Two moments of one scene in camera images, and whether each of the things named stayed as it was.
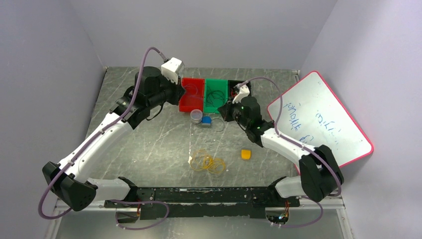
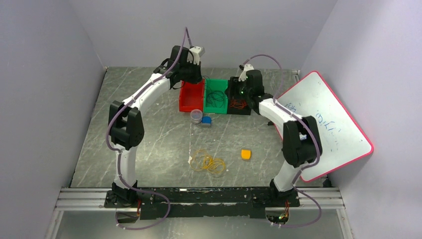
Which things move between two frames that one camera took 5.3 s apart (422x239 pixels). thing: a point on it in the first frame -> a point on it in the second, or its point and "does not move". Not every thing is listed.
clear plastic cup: x=196 y=115 does not move
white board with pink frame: x=312 y=114 does not move
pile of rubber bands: x=201 y=159 does not move
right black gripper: x=225 y=110 -> x=234 y=83
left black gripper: x=178 y=90 -> x=198 y=78
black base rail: x=207 y=202 does not move
